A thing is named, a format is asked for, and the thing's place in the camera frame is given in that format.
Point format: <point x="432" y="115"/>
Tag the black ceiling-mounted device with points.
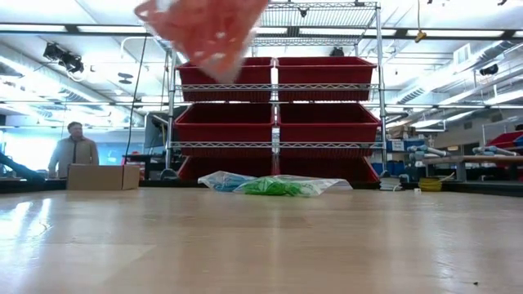
<point x="488" y="69"/>
<point x="63" y="57"/>

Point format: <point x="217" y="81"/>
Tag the blue storage bins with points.
<point x="398" y="145"/>

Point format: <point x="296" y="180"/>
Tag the dark desk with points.
<point x="141" y="157"/>

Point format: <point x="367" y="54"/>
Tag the red plastic bin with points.
<point x="204" y="163"/>
<point x="253" y="79"/>
<point x="327" y="165"/>
<point x="327" y="73"/>
<point x="224" y="126"/>
<point x="327" y="126"/>

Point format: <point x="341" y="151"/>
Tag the orange rubber band bunch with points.
<point x="204" y="28"/>

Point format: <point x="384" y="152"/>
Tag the clear plastic zipper bag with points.
<point x="335" y="183"/>
<point x="212" y="41"/>
<point x="214" y="179"/>

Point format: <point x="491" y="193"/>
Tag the person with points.
<point x="73" y="151"/>

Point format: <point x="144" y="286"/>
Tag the black aluminium table frame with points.
<point x="32" y="185"/>

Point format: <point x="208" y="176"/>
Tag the green rubber band bunch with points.
<point x="278" y="187"/>

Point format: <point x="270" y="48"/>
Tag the wooden workbench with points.
<point x="470" y="160"/>

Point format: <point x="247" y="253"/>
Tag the blue rubber band pile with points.
<point x="229" y="185"/>

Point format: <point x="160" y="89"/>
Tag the small brown cardboard box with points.
<point x="102" y="177"/>

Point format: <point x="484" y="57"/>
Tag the black slanted bar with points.
<point x="16" y="169"/>

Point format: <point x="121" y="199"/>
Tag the distant cardboard box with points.
<point x="402" y="131"/>

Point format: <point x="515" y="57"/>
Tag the yellow hanging tag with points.
<point x="420" y="36"/>

